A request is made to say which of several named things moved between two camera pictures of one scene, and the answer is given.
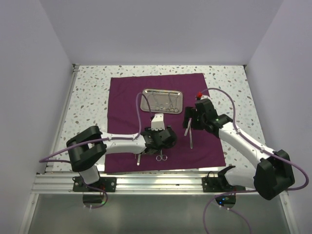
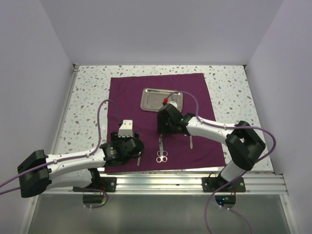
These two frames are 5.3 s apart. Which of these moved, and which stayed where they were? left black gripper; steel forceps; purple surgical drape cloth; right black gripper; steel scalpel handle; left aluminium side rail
Moved: left black gripper; right black gripper
Stayed: steel scalpel handle; left aluminium side rail; steel forceps; purple surgical drape cloth
